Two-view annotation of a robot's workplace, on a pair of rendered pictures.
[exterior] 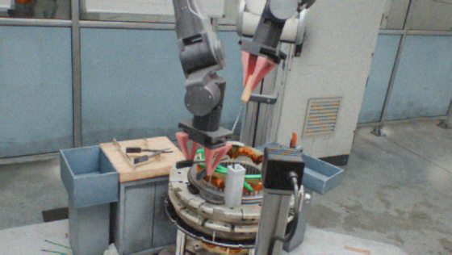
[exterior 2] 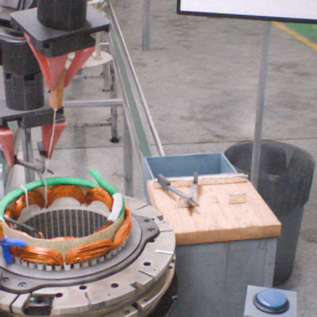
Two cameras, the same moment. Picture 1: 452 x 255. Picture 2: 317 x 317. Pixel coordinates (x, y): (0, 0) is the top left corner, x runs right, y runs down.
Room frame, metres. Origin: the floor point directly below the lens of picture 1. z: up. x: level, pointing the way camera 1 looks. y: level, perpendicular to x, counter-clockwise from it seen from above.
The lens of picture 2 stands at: (1.37, -0.67, 1.54)
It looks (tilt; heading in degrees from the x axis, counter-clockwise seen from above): 24 degrees down; 111
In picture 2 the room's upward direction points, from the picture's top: 1 degrees clockwise
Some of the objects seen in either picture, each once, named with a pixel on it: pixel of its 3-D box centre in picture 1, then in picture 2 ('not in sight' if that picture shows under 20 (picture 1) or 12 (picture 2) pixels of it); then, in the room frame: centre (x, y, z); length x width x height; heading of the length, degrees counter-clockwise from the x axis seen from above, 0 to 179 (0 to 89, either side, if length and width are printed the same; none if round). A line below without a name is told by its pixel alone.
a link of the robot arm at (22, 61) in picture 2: (210, 90); (18, 51); (0.87, 0.04, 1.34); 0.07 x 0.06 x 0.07; 171
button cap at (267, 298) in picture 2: not in sight; (271, 298); (1.27, 0.01, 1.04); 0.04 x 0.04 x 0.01
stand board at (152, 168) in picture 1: (144, 156); (208, 206); (1.12, 0.21, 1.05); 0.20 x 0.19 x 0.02; 122
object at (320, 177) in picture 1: (289, 201); not in sight; (1.20, -0.22, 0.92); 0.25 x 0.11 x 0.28; 51
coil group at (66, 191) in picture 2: not in sight; (64, 196); (0.94, 0.03, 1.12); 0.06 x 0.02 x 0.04; 35
